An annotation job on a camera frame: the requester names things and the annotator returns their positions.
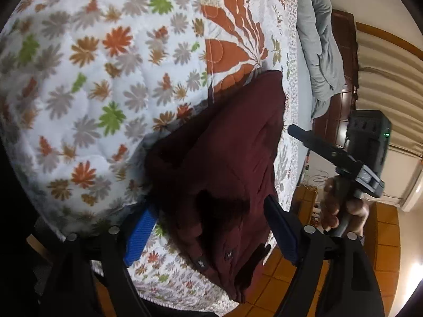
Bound maroon pants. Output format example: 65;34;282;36
145;70;285;303

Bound person's right hand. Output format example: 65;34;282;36
320;176;369;237

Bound dark wooden headboard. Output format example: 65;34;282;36
312;8;361;149

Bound light blue bed sheet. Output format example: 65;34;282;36
297;36;313;130

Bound beige curtain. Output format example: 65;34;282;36
356;31;422;157

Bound grey crumpled blanket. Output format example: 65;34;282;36
297;0;346;118

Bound floral white bed quilt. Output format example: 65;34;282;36
0;0;314;316

